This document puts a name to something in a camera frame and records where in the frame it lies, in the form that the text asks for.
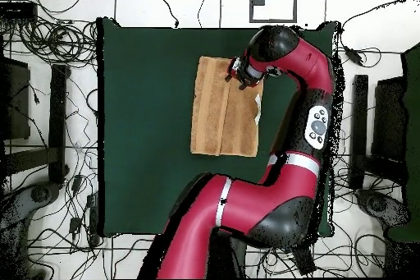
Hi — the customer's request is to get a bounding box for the orange terry towel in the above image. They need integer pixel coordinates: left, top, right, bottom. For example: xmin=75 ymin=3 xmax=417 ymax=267
xmin=189 ymin=55 xmax=265 ymax=158

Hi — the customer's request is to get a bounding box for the flat black device box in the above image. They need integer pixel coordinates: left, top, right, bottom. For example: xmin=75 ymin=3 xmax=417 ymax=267
xmin=0 ymin=1 xmax=38 ymax=21

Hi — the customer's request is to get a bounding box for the dark green table cloth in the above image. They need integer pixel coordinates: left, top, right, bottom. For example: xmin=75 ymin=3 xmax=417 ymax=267
xmin=96 ymin=16 xmax=340 ymax=238

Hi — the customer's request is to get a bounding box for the black stand bar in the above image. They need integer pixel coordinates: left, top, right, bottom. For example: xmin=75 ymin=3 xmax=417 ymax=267
xmin=349 ymin=74 xmax=369 ymax=190
xmin=48 ymin=63 xmax=71 ymax=185

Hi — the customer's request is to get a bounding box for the large black box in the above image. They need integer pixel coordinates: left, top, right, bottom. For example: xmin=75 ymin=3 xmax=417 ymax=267
xmin=372 ymin=75 xmax=409 ymax=163
xmin=0 ymin=57 xmax=31 ymax=140

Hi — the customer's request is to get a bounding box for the small black power adapter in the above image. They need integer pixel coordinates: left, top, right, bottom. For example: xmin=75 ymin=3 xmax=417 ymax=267
xmin=71 ymin=174 xmax=84 ymax=193
xmin=69 ymin=216 xmax=82 ymax=236

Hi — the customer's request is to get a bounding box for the grey floor frame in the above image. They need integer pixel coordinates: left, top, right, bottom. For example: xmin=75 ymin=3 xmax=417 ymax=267
xmin=249 ymin=0 xmax=299 ymax=24

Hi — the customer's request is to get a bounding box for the long black cable with plug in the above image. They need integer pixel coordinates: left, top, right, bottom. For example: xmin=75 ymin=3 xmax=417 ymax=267
xmin=149 ymin=0 xmax=180 ymax=29

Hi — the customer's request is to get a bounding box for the black power adapter with cable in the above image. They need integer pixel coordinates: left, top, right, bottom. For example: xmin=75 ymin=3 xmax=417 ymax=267
xmin=343 ymin=46 xmax=365 ymax=67

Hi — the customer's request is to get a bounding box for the black cable coil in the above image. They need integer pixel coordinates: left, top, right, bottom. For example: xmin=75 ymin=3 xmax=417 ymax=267
xmin=17 ymin=18 xmax=99 ymax=64

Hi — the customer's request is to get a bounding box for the pedestal leg with round foot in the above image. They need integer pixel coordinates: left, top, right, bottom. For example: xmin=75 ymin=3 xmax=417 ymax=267
xmin=356 ymin=189 xmax=409 ymax=228
xmin=0 ymin=181 xmax=62 ymax=279

